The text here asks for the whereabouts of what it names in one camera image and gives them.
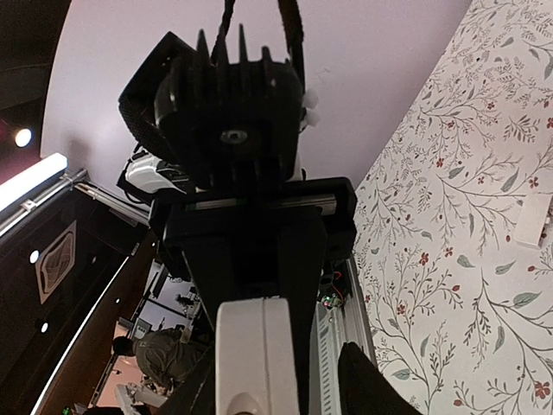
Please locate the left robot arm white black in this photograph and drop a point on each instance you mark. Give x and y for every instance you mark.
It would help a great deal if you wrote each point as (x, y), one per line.
(147, 178)

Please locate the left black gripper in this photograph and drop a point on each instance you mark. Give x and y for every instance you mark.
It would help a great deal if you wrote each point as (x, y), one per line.
(235, 246)

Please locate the white battery cover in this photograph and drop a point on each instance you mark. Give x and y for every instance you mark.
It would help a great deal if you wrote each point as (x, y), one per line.
(534, 216)

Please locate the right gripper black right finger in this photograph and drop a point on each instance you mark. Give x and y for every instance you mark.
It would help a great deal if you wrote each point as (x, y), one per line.
(363, 389)

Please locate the floral patterned table mat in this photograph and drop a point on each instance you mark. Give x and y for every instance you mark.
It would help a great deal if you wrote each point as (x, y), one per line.
(461, 314)

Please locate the front aluminium rail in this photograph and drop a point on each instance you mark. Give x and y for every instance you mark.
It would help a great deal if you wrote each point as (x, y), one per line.
(330, 330)

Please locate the white remote control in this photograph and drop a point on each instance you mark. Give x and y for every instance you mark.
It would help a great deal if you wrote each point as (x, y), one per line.
(254, 359)

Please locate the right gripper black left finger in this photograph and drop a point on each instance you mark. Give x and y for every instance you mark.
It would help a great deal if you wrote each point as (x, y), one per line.
(196, 396)

